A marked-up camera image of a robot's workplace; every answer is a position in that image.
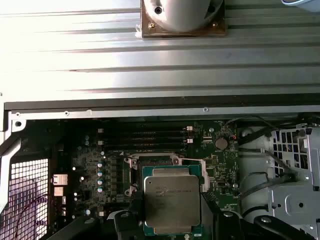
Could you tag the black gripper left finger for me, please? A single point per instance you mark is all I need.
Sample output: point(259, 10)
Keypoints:
point(136, 220)

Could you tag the silver internal USB port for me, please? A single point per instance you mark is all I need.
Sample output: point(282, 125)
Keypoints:
point(222, 185)

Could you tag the silver port block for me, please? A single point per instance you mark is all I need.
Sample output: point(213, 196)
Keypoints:
point(60, 180)
point(59, 191)

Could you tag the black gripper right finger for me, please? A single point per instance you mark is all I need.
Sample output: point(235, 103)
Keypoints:
point(210, 220)

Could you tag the metal socket cover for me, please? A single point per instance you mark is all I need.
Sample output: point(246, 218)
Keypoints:
point(204, 175)

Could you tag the black PC case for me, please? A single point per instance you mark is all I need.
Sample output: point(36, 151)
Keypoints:
point(150, 113)

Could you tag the round coin battery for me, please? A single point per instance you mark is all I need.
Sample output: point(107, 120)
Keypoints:
point(221, 143)

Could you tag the CPU socket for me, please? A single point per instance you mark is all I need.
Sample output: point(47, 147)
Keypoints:
point(130, 161)

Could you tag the silver metal drive cage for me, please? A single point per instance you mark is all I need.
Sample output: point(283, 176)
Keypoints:
point(295, 200)

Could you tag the silver green CPU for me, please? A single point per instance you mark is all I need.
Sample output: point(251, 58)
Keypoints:
point(172, 200)

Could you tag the green motherboard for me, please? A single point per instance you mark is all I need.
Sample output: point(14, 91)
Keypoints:
point(220, 172)

